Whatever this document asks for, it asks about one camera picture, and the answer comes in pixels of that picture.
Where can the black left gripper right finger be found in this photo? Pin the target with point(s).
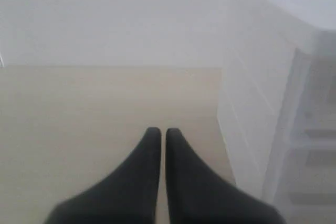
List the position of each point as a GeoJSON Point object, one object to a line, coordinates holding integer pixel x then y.
{"type": "Point", "coordinates": [196, 194]}

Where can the white translucent drawer cabinet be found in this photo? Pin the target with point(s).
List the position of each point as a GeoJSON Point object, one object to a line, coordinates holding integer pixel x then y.
{"type": "Point", "coordinates": [276, 107]}

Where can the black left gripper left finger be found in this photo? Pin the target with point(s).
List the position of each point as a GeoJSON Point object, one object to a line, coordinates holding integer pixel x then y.
{"type": "Point", "coordinates": [128, 195]}

